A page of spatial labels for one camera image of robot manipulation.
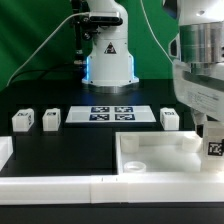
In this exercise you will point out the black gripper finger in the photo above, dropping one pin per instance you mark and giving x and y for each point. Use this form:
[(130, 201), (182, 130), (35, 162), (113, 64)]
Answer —
[(199, 119)]

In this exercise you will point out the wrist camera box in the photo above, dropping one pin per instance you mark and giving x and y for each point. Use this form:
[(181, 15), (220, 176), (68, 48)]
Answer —
[(174, 48)]

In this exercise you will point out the white U-shaped fence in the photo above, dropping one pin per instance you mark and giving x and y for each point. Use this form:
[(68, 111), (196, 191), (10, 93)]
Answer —
[(153, 187)]

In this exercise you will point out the white marker sheet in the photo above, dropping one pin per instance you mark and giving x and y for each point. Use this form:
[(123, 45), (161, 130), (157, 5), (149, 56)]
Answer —
[(110, 114)]

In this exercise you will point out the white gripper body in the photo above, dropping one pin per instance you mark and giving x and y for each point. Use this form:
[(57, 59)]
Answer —
[(203, 91)]

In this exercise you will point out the white square table top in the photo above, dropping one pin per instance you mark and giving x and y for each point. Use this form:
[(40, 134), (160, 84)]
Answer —
[(175, 151)]

